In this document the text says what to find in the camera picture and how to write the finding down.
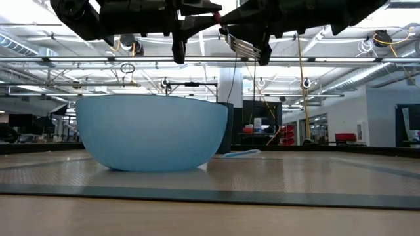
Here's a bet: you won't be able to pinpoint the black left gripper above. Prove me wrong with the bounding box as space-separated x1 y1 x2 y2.
98 0 224 65

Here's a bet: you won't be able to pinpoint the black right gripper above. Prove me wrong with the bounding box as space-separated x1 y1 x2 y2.
219 0 352 66

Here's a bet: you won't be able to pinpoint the light blue bowl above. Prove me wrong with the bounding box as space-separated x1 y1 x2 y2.
75 94 229 172

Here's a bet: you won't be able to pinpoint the white square column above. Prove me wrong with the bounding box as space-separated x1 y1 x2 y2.
218 67 244 108

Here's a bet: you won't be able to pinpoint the large black monitor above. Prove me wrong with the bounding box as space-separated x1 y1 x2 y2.
242 100 283 136

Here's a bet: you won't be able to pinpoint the black cylindrical cup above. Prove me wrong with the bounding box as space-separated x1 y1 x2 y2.
215 102 234 155

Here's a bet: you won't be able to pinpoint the red storage bins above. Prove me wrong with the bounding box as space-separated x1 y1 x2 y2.
280 125 295 146

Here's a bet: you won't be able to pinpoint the red box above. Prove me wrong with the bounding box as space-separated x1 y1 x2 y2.
335 133 357 144

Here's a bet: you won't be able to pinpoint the woven placemat with dark border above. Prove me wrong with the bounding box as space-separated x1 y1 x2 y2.
0 156 420 211

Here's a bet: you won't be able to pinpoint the small dark monitor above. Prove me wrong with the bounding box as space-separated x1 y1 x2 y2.
8 113 33 128

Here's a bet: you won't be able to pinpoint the black hanging cable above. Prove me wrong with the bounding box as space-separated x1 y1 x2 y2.
252 60 258 102
226 54 239 104

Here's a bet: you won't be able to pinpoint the black metal station frame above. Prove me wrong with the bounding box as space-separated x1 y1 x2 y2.
165 81 219 103

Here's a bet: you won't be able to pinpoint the black ceiling cable reel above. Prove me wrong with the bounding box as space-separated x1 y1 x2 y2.
119 34 145 56
373 29 394 49

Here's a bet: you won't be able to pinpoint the yellow hanging cable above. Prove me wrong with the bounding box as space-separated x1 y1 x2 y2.
296 32 312 142

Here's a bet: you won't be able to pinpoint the black cable loop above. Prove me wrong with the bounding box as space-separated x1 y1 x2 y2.
119 62 136 75

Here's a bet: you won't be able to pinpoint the dark wall display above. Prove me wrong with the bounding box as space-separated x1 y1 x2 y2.
395 104 420 148

